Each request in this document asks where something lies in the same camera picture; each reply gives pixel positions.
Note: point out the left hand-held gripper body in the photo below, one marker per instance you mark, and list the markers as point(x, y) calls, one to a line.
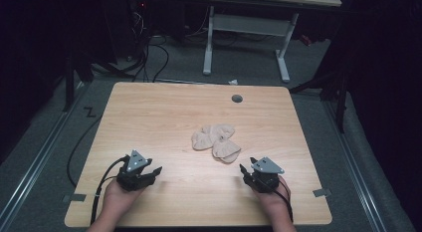
point(132, 179)

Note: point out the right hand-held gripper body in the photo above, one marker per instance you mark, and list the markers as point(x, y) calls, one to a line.
point(263, 180)

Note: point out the beige sock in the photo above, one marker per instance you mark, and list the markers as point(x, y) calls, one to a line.
point(225, 149)
point(207, 137)

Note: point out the person's right hand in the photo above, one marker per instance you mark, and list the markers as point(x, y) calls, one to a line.
point(277, 203)

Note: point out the person's left hand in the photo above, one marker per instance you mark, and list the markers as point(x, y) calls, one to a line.
point(117, 202)

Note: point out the grey tape strip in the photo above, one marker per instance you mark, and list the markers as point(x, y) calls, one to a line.
point(75, 197)
point(322, 192)

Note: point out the white crumpled paper scrap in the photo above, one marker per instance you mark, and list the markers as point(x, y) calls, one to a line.
point(233, 82)

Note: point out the black metal stand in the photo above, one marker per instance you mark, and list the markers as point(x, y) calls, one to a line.
point(69, 82)
point(338, 99)

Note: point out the red object under desk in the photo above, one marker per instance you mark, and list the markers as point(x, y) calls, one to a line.
point(306, 40)

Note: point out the metal floor rail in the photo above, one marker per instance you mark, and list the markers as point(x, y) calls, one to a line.
point(356, 169)
point(36, 165)

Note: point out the white desk with metal frame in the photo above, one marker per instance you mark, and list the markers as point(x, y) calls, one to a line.
point(249, 24)

